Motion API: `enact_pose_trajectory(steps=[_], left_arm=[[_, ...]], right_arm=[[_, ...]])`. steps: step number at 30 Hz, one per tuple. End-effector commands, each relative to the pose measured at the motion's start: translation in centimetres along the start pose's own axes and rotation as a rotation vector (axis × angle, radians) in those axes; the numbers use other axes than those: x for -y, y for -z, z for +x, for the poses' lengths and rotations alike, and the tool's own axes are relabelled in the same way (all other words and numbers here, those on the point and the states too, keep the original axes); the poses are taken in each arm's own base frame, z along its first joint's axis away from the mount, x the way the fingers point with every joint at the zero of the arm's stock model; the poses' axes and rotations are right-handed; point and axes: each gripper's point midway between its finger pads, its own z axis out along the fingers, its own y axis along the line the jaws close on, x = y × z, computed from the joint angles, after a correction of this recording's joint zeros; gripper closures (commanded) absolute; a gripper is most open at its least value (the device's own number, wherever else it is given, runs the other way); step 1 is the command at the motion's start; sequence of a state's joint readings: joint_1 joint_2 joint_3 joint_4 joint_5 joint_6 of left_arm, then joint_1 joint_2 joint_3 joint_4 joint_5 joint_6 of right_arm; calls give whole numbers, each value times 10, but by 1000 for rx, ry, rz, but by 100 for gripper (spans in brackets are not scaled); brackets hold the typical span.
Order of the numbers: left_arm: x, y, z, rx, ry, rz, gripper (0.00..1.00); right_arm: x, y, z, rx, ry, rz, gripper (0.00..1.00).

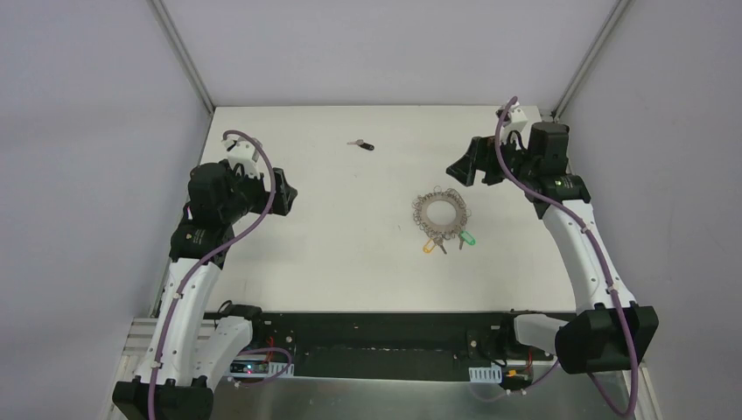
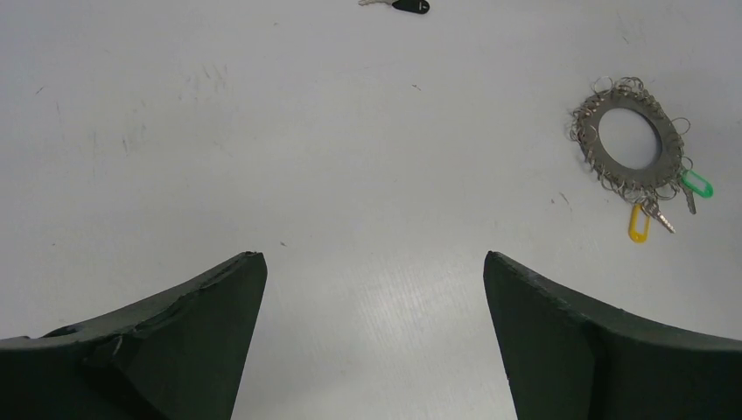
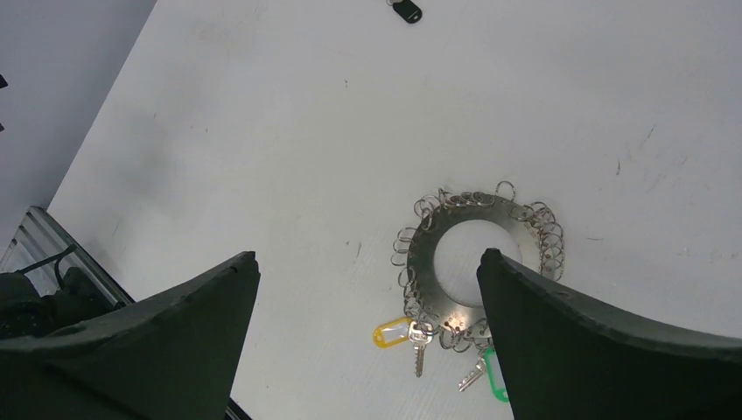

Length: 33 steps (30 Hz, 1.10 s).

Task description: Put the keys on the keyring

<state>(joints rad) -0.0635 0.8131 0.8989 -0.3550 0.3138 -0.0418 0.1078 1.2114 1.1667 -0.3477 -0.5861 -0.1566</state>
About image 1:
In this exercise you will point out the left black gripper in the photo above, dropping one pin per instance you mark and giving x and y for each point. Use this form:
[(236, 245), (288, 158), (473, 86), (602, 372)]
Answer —
[(273, 193)]

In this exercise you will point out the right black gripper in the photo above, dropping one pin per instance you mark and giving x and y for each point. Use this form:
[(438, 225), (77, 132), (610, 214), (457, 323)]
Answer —
[(484, 164)]

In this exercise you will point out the metal disc with keyrings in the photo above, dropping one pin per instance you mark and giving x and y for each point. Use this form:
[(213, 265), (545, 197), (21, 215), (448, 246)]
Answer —
[(440, 214)]

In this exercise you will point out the black-headed key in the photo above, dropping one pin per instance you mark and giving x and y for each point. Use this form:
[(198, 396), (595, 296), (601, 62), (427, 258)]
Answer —
[(362, 144)]

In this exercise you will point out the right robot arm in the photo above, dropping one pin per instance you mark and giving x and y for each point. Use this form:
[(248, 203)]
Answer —
[(611, 331)]

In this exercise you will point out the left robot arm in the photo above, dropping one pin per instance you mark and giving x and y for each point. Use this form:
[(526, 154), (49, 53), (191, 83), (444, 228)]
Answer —
[(178, 376)]

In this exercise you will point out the green key tag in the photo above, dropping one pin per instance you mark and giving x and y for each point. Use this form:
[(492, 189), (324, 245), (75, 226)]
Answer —
[(466, 238)]

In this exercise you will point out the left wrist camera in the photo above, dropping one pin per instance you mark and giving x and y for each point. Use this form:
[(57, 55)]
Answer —
[(240, 151)]

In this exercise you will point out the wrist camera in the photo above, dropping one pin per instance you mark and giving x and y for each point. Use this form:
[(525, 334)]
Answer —
[(515, 120), (240, 151)]

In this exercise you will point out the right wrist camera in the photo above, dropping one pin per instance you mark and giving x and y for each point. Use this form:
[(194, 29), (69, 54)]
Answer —
[(515, 120)]

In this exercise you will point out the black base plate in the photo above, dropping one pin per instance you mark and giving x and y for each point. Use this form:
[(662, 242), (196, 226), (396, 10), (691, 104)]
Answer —
[(407, 346)]

